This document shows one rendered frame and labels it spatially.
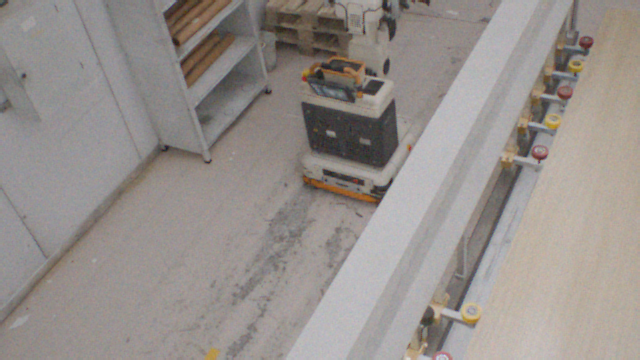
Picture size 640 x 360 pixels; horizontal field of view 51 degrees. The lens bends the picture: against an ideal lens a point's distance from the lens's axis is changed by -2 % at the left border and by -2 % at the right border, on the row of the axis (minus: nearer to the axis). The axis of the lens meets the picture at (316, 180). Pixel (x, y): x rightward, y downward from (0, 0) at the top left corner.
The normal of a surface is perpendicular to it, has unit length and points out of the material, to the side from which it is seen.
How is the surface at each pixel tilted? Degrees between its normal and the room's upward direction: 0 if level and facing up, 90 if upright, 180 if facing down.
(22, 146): 90
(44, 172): 90
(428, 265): 61
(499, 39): 0
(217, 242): 0
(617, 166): 0
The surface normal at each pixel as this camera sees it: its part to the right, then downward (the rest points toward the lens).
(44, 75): 0.87, 0.24
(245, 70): -0.46, 0.66
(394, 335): 0.69, -0.14
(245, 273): -0.15, -0.71
